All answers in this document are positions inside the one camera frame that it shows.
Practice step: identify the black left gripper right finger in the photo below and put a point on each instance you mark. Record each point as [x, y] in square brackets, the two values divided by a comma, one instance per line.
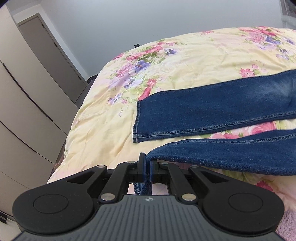
[162, 172]

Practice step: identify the blue denim jeans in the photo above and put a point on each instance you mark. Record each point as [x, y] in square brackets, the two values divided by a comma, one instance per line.
[188, 113]

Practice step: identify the beige wardrobe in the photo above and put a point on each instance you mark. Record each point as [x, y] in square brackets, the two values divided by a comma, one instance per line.
[36, 116]

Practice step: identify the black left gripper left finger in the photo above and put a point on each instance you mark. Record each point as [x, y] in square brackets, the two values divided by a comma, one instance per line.
[129, 172]

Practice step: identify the grey door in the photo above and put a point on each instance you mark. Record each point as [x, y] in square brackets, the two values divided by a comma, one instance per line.
[53, 58]

